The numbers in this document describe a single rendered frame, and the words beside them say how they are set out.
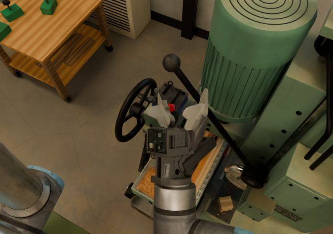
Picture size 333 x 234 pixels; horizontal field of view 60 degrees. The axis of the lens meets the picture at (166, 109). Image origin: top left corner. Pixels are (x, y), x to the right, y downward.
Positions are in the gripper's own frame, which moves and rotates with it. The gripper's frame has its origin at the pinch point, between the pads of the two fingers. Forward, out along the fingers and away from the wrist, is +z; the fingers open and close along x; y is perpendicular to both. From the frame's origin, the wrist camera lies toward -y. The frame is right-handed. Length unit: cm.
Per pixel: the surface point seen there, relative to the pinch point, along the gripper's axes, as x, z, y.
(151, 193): 26.8, -30.2, -11.9
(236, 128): 5.8, -9.3, -27.2
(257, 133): -6.2, -9.8, -19.4
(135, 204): 53, -42, -23
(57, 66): 162, 29, -28
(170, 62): -6.5, 4.0, 9.2
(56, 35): 132, 43, -16
